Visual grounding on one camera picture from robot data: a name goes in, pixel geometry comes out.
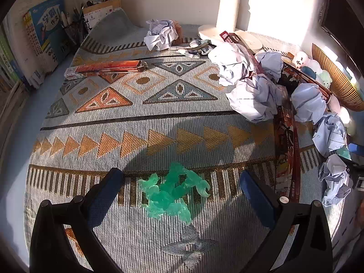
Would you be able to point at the patterned woven mat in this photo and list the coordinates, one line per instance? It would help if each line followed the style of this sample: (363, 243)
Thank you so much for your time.
(142, 111)

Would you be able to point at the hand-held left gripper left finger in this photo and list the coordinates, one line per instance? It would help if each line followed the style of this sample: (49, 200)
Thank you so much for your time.
(105, 199)

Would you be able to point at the dark framed screen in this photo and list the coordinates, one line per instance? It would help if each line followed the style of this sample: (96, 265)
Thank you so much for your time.
(344, 20)

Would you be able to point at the aqua translucent toy dinosaur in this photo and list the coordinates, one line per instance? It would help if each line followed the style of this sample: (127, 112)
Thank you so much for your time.
(184, 180)

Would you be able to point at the green translucent toy dragon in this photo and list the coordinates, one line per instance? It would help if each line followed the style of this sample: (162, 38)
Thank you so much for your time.
(159, 202)

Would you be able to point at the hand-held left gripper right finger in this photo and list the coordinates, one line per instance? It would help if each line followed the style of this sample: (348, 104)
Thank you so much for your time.
(257, 202)

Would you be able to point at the golden ribbed bowl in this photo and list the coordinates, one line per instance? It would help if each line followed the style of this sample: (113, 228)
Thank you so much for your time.
(338, 85)

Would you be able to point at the long orange box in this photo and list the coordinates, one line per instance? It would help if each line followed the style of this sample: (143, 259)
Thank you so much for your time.
(105, 68)

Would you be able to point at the navy blue plush toy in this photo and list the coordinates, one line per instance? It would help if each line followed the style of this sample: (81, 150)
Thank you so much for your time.
(308, 72)

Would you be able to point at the white desk lamp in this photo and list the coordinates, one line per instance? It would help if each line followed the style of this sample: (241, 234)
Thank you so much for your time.
(227, 11)

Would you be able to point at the pile of paper balls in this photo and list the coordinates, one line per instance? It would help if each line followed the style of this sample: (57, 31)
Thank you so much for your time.
(253, 99)

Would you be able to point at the long dark red box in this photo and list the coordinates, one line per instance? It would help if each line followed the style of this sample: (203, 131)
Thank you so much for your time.
(308, 82)
(231, 38)

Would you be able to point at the crumpled white paper ball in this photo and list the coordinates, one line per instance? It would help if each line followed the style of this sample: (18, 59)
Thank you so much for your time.
(160, 35)

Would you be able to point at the cardboard box with stationery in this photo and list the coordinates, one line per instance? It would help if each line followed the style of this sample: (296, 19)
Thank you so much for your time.
(99, 10)

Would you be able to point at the white plush toy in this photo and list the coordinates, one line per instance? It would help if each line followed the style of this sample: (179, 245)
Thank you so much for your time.
(316, 66)

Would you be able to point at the small orange box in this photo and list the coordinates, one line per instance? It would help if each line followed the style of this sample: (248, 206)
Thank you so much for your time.
(179, 30)

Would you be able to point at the white plush heart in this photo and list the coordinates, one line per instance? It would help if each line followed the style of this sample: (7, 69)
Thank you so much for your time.
(348, 119)

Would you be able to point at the white pink plush bear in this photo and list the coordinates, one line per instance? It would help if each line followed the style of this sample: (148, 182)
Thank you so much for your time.
(300, 58)

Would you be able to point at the green plush toy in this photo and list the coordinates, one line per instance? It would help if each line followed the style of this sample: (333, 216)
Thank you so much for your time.
(326, 79)

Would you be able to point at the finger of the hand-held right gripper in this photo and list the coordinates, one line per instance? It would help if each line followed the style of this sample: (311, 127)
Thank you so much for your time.
(356, 175)
(357, 148)

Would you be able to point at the long red printed package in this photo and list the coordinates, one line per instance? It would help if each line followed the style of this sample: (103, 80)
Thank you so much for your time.
(284, 148)

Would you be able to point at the black mesh pen holder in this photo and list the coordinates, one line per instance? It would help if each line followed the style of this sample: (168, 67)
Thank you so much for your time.
(74, 31)

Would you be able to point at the pink plush ball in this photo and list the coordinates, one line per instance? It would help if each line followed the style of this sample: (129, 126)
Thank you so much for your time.
(336, 105)

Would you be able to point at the stack of books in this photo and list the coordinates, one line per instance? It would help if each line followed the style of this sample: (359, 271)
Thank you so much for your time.
(17, 57)

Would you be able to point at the small aqua translucent toy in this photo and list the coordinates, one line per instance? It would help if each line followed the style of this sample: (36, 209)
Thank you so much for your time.
(342, 152)

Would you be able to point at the blue cover book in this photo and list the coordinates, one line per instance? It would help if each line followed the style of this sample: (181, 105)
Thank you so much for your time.
(48, 31)

